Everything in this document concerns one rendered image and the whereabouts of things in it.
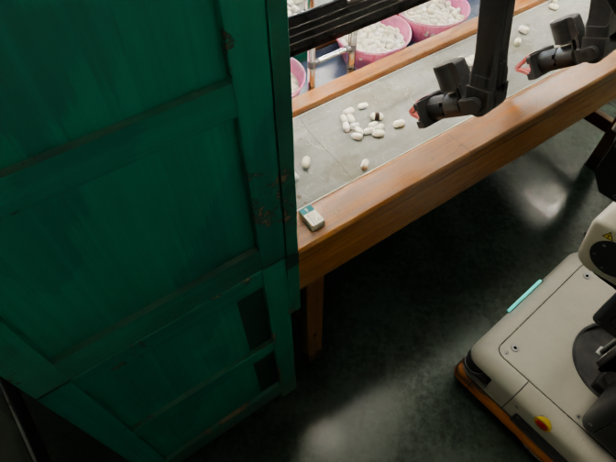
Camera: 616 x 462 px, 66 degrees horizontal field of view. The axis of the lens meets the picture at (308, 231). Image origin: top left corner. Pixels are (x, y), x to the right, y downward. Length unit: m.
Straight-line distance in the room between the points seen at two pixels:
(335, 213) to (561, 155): 1.70
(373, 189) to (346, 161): 0.14
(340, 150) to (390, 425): 0.94
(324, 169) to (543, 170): 1.48
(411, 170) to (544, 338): 0.72
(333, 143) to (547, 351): 0.91
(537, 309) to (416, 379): 0.47
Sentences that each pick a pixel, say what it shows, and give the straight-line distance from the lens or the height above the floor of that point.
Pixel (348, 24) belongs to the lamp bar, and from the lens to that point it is 1.22.
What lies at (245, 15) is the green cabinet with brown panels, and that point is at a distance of 0.61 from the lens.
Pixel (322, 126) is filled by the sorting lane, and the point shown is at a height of 0.74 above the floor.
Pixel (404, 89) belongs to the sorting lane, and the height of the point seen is 0.74.
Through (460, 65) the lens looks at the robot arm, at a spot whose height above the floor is 1.06.
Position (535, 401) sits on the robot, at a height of 0.27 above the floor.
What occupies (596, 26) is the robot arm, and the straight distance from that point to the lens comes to 1.43.
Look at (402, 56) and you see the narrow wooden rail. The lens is 1.67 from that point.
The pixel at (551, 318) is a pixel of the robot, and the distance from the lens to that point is 1.73.
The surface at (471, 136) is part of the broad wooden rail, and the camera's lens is 1.42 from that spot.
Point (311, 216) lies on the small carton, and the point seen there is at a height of 0.78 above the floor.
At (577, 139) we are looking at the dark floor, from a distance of 2.81.
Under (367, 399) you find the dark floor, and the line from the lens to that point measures 1.76.
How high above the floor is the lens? 1.67
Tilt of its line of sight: 54 degrees down
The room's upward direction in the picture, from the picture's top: 1 degrees counter-clockwise
